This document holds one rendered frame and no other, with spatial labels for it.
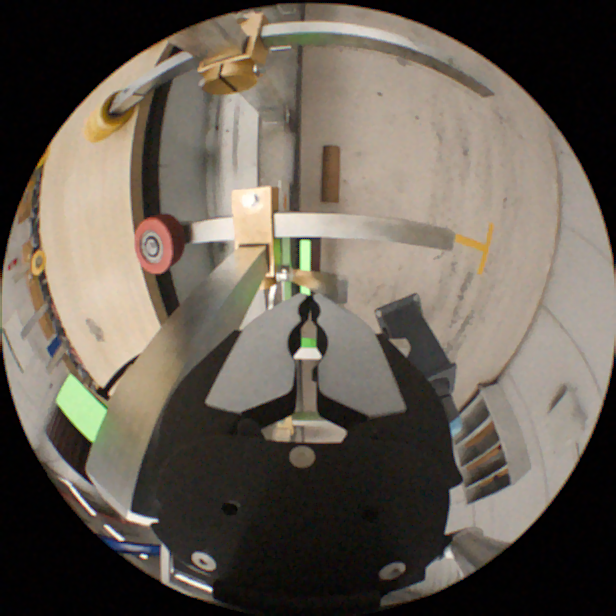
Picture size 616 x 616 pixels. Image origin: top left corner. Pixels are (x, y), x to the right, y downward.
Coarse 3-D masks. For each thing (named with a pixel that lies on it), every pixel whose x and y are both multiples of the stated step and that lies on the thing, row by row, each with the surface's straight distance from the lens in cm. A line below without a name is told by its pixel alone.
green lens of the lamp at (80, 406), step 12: (72, 384) 13; (60, 396) 14; (72, 396) 13; (84, 396) 12; (72, 408) 12; (84, 408) 12; (96, 408) 12; (72, 420) 12; (84, 420) 12; (96, 420) 12; (84, 432) 12; (96, 432) 12
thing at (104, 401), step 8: (120, 368) 16; (128, 368) 12; (112, 376) 16; (120, 376) 16; (112, 384) 16; (120, 384) 12; (96, 392) 15; (104, 392) 15; (104, 400) 12; (64, 416) 13; (72, 424) 12; (80, 432) 12; (88, 440) 12
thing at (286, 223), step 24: (288, 216) 26; (312, 216) 26; (336, 216) 26; (360, 216) 27; (384, 216) 30; (192, 240) 31; (216, 240) 30; (384, 240) 28; (408, 240) 29; (432, 240) 31
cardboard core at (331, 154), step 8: (328, 152) 106; (336, 152) 107; (328, 160) 106; (336, 160) 106; (328, 168) 105; (336, 168) 106; (328, 176) 105; (336, 176) 105; (328, 184) 104; (336, 184) 105; (328, 192) 104; (336, 192) 105; (328, 200) 104; (336, 200) 105
